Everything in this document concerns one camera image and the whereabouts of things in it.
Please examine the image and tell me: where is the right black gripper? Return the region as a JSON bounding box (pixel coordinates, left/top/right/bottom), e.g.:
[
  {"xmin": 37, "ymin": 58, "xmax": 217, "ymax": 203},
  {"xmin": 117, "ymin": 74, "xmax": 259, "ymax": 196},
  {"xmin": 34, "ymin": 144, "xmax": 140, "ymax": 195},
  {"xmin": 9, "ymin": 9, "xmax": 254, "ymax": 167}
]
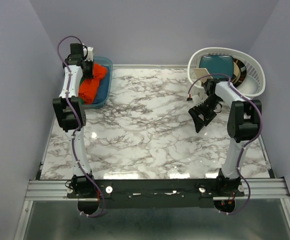
[{"xmin": 188, "ymin": 95, "xmax": 222, "ymax": 133}]

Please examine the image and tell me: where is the orange t shirt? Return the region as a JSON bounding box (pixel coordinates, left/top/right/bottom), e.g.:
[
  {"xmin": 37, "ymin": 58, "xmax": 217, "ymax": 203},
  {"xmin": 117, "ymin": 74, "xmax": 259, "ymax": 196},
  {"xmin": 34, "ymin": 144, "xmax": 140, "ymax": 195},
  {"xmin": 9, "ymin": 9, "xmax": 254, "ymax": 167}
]
[{"xmin": 84, "ymin": 63, "xmax": 107, "ymax": 105}]

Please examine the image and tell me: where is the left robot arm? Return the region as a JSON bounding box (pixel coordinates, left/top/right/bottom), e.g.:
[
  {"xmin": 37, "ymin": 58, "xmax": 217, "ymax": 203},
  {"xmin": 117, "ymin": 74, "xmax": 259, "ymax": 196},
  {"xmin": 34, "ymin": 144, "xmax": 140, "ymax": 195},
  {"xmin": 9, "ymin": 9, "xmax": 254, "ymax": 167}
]
[{"xmin": 52, "ymin": 43, "xmax": 96, "ymax": 198}]

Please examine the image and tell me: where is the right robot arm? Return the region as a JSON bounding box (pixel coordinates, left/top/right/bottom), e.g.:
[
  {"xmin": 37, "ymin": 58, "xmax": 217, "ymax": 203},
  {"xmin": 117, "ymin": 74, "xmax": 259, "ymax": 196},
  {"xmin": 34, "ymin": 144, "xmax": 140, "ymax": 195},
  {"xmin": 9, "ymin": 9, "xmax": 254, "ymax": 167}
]
[{"xmin": 189, "ymin": 78, "xmax": 263, "ymax": 196}]

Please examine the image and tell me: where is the clear blue plastic bin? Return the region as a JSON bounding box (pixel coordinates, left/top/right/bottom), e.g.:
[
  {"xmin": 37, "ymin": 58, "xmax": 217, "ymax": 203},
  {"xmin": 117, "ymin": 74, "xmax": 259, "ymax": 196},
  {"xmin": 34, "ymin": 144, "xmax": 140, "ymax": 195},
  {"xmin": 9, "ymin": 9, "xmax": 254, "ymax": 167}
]
[{"xmin": 83, "ymin": 56, "xmax": 113, "ymax": 110}]

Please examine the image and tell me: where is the rolled blue t shirt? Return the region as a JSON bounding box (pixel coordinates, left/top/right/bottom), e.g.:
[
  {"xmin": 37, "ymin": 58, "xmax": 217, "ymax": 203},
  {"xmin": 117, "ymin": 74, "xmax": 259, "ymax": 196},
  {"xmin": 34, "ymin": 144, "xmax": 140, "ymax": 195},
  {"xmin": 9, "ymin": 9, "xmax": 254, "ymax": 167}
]
[{"xmin": 92, "ymin": 66, "xmax": 111, "ymax": 105}]

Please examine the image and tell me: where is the rolled green t shirt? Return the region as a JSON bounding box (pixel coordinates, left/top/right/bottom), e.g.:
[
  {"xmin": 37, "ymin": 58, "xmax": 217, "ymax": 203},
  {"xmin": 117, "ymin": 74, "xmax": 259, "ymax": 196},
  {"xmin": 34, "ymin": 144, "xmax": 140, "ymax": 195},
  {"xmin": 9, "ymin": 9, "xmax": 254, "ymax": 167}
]
[{"xmin": 78, "ymin": 78, "xmax": 85, "ymax": 104}]

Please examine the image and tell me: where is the beige garment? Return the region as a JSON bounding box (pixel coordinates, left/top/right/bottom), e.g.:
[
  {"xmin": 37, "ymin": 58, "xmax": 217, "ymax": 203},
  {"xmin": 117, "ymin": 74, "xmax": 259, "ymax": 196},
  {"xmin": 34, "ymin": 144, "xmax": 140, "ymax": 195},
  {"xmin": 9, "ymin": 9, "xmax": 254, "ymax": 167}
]
[{"xmin": 194, "ymin": 68, "xmax": 214, "ymax": 86}]

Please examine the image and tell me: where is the teal folded garment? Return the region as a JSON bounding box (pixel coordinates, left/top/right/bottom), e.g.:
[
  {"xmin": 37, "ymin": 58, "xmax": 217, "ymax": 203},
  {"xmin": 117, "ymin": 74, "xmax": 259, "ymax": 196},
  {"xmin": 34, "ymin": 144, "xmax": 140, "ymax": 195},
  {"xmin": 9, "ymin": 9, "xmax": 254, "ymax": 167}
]
[{"xmin": 199, "ymin": 55, "xmax": 235, "ymax": 79}]

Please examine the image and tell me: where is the white laundry basket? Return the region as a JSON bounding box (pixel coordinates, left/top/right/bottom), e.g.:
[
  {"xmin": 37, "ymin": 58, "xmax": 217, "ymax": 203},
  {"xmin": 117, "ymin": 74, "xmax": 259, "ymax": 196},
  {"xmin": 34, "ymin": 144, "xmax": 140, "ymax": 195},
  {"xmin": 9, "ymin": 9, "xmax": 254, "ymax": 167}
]
[{"xmin": 187, "ymin": 47, "xmax": 266, "ymax": 99}]

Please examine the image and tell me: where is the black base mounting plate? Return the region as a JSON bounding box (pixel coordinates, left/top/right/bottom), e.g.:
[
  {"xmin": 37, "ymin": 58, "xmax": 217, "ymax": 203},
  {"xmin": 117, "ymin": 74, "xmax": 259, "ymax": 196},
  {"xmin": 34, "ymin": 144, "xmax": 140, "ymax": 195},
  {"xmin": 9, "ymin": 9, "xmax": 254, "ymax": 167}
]
[{"xmin": 67, "ymin": 177, "xmax": 245, "ymax": 209}]

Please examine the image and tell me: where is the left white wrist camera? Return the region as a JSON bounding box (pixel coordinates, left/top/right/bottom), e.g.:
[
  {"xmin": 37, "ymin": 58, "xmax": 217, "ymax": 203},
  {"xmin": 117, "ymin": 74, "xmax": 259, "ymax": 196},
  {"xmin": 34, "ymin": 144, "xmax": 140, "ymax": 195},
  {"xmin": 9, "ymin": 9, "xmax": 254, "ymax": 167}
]
[{"xmin": 83, "ymin": 45, "xmax": 94, "ymax": 62}]

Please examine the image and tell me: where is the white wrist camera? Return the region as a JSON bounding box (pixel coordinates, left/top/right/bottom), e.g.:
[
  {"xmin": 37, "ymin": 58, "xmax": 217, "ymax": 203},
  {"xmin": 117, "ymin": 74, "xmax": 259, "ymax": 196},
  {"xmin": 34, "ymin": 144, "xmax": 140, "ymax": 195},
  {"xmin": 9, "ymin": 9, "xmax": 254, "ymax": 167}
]
[
  {"xmin": 187, "ymin": 94, "xmax": 201, "ymax": 105},
  {"xmin": 83, "ymin": 45, "xmax": 94, "ymax": 62}
]

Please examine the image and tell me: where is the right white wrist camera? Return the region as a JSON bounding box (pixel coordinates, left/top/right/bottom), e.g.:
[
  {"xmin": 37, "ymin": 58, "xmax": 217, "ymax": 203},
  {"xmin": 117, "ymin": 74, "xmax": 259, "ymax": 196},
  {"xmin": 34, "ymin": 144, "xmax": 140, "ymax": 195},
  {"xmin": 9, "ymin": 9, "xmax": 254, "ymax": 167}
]
[{"xmin": 187, "ymin": 94, "xmax": 201, "ymax": 105}]

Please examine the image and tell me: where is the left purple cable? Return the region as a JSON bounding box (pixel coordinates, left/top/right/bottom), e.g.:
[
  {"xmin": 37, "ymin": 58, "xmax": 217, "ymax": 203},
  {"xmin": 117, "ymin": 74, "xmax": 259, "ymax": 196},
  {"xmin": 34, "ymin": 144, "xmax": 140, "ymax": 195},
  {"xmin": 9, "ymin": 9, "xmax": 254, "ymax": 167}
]
[{"xmin": 57, "ymin": 36, "xmax": 108, "ymax": 219}]

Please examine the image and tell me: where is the purple cable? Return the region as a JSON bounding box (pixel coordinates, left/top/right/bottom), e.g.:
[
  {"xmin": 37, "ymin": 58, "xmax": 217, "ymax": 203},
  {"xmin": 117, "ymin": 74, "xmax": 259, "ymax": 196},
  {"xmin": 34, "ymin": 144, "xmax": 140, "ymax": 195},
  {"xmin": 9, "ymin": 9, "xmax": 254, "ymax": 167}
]
[
  {"xmin": 57, "ymin": 36, "xmax": 108, "ymax": 219},
  {"xmin": 187, "ymin": 73, "xmax": 263, "ymax": 215}
]

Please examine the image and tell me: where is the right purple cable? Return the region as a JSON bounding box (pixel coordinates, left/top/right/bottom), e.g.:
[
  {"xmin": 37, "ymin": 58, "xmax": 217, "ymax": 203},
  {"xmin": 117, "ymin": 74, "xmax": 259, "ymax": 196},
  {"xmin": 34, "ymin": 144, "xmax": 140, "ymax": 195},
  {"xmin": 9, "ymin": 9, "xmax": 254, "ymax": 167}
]
[{"xmin": 187, "ymin": 73, "xmax": 263, "ymax": 215}]

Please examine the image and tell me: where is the aluminium rail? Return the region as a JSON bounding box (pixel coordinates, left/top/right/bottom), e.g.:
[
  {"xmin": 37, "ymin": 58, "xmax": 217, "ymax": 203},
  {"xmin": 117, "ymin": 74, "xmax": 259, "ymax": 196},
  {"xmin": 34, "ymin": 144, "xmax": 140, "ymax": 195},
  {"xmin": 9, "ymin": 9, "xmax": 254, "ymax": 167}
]
[{"xmin": 24, "ymin": 178, "xmax": 290, "ymax": 201}]

